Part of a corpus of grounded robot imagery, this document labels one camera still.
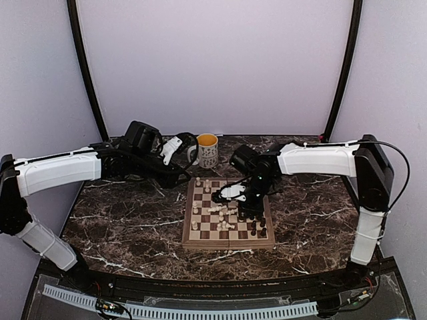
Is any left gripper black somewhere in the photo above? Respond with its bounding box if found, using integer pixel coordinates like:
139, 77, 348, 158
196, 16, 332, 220
129, 151, 191, 189

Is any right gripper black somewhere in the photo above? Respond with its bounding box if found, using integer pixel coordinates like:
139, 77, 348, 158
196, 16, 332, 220
238, 174, 276, 220

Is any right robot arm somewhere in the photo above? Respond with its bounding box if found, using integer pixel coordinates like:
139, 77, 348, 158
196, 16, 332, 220
230, 135, 394, 289

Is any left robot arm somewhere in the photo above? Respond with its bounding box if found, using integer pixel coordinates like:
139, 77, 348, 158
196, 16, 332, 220
1, 143, 190, 291

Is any white chess bishop lying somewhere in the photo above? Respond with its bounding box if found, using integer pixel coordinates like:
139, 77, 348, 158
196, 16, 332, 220
207, 206, 226, 213

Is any wooden chess board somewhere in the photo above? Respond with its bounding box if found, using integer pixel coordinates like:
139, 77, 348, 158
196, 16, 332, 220
182, 177, 276, 250

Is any yellow inside patterned mug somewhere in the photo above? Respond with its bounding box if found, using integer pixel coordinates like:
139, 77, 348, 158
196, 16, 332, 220
187, 133, 219, 169

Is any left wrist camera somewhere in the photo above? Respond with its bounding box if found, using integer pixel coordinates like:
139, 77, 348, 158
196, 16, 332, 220
124, 121, 161, 153

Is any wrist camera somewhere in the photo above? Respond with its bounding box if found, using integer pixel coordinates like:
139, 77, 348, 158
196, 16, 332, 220
230, 145, 259, 175
124, 121, 161, 153

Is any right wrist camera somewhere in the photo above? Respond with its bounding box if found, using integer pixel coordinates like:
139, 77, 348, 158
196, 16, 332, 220
230, 145, 259, 175

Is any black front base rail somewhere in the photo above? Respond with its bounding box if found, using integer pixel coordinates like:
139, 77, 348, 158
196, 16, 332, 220
33, 258, 398, 301

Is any white cable duct strip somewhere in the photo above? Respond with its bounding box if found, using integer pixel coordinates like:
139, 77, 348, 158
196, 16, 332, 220
42, 285, 318, 319

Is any black frame post left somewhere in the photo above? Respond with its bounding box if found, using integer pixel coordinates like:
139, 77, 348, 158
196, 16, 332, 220
66, 0, 109, 141

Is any black frame post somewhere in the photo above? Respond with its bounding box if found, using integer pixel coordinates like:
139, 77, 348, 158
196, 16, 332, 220
323, 0, 363, 142
66, 0, 109, 141

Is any black frame post right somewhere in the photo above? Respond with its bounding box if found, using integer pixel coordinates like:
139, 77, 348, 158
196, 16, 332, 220
323, 0, 363, 142

